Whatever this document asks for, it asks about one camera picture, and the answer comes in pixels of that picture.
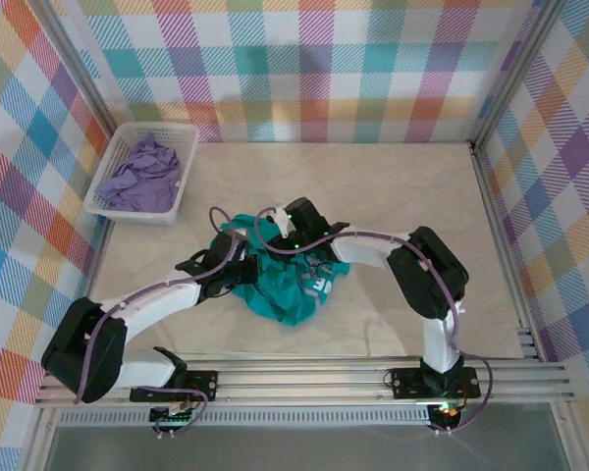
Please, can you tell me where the teal t-shirt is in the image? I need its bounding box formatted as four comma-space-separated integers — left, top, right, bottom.
208, 213, 352, 328

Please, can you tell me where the purple crumpled cloth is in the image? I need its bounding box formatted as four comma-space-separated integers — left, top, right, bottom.
94, 131, 183, 215

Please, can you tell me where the white plastic basket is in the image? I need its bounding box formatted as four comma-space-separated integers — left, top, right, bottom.
82, 122, 201, 227

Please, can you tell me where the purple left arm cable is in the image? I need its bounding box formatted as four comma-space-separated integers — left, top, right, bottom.
73, 205, 249, 437

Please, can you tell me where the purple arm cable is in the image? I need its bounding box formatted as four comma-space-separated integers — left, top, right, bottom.
73, 205, 249, 437
253, 208, 496, 436

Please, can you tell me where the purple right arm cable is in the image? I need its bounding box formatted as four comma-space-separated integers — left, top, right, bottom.
253, 208, 496, 436

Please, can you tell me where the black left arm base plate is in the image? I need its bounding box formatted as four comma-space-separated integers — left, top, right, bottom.
179, 370, 221, 402

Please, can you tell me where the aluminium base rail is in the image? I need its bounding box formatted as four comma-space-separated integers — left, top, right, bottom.
33, 353, 573, 409

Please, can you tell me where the slotted grey cable duct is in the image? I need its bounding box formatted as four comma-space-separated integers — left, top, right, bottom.
58, 405, 433, 428

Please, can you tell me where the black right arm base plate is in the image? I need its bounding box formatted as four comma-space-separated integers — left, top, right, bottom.
389, 366, 483, 400

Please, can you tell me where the aluminium side rail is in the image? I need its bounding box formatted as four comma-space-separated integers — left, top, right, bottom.
468, 141, 547, 363

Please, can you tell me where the aluminium corner post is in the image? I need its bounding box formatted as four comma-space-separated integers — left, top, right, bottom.
469, 0, 569, 148
27, 0, 119, 146

